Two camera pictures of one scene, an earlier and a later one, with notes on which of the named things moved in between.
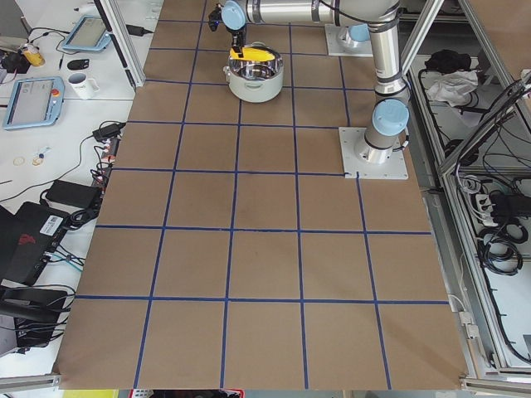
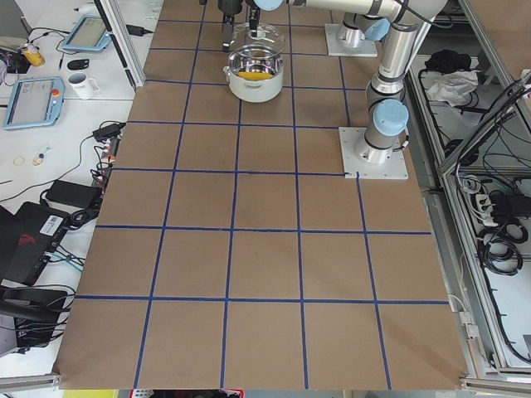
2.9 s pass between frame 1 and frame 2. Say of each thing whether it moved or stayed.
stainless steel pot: stayed
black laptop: stayed
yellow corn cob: moved
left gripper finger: moved
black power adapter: stayed
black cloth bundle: stayed
